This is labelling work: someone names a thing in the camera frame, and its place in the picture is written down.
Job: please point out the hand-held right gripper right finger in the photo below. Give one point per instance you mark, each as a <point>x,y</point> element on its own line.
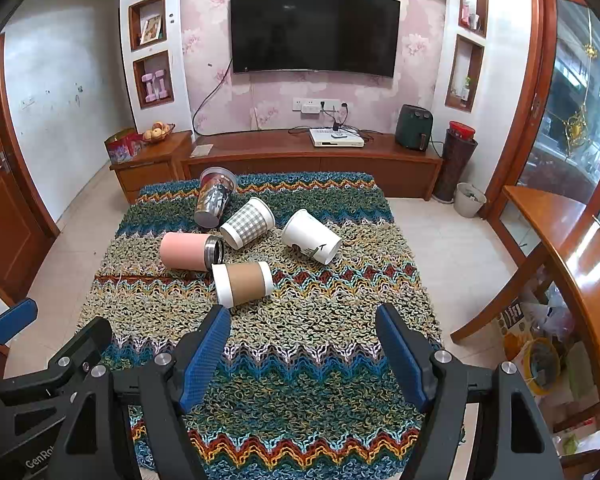
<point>404,360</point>

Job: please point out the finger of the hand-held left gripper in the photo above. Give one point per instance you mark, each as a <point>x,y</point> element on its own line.
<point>13,317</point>
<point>80,347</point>

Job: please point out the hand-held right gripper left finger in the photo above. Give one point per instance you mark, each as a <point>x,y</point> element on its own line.
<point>204,362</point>

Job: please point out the white cup with brown sleeve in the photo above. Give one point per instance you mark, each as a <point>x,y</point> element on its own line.
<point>242,282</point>

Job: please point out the pink steel thermos cup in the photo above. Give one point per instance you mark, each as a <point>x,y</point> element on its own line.
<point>185,251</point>

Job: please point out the grey checked paper cup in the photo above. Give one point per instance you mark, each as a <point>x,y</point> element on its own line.
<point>247,222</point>

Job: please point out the white cup with bird print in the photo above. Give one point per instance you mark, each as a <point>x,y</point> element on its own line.
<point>307,235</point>

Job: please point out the dark printed tumbler cup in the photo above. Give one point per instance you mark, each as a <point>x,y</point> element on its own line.
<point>212,200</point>

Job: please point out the colourful knitted zigzag blanket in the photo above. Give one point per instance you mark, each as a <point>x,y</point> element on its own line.
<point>300,340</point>

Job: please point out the yellow packet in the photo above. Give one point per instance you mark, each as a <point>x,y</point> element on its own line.
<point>512,320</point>

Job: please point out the brown wooden door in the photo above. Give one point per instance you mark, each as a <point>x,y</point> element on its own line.
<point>5,200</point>

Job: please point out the clear plastic bag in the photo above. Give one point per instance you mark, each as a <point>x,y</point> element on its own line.
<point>547,317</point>

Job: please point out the white waste bin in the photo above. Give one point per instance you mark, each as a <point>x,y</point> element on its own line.
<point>469,201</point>

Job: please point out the small wooden side cabinet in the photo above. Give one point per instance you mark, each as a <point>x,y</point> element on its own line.
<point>147,170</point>

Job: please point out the tall dark stand red lid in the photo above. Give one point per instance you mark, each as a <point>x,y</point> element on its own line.
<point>452,170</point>

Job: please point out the red gift box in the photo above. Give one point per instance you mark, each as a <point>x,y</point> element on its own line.
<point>122,147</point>

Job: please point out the wooden side table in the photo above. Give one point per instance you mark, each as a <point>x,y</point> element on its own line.
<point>555,225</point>

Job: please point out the paper sheet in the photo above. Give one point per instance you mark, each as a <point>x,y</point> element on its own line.
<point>202,150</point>

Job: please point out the long wooden television cabinet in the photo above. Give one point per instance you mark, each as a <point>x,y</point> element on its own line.
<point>310,160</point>

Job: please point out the fruit basket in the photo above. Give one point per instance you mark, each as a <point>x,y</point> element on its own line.
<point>157,133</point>

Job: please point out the white set-top box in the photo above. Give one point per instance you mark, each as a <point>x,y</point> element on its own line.
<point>336,140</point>

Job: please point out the dark green air fryer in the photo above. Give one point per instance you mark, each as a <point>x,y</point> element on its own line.
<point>414,127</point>

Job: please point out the pink dumbbell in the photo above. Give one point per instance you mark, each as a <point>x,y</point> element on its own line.
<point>161,84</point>
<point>149,86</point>

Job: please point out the small potted plant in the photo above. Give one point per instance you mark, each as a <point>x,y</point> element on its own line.
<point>466,87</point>

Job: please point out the gold hanging ornament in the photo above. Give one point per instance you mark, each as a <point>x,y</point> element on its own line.
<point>576,127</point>

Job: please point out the wooden framed glass door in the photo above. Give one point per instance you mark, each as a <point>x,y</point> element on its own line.
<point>560,90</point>

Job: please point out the framed picture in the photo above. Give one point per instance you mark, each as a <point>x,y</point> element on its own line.
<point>151,29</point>

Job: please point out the black flat television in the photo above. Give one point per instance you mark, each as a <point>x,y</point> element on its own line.
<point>314,30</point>

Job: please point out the white wall socket strip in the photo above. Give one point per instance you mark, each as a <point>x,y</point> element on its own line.
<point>310,105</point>

